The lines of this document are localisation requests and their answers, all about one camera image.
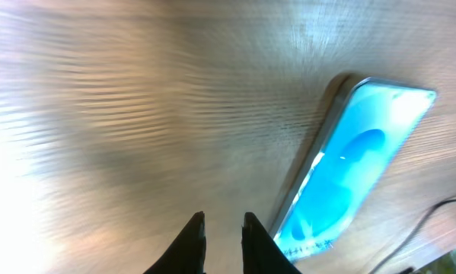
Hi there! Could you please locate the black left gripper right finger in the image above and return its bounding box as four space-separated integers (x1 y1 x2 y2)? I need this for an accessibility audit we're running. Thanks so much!
241 212 301 274

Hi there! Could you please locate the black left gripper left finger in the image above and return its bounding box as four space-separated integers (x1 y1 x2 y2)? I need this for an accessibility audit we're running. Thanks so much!
144 212 206 274

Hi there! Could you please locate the black charging cable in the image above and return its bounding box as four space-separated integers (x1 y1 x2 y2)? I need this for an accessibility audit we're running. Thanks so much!
367 197 456 274

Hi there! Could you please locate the turquoise screen smartphone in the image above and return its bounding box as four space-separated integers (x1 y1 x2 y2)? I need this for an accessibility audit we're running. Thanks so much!
269 75 437 262

